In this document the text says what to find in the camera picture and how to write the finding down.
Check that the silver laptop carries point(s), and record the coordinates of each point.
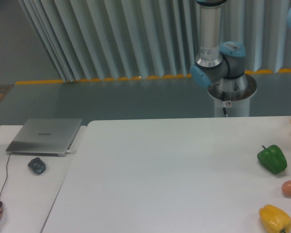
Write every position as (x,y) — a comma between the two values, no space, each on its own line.
(50,136)

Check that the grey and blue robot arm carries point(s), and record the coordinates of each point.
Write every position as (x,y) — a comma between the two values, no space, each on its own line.
(213,60)

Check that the green bell pepper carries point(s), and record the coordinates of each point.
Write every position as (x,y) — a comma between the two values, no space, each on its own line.
(273,159)

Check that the yellow bell pepper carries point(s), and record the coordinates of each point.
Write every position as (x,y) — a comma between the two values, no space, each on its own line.
(274,219)

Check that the white corrugated partition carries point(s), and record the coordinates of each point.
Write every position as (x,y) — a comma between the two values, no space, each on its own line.
(100,39)

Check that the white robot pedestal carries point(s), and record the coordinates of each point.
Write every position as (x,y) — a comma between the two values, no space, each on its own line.
(231,97)

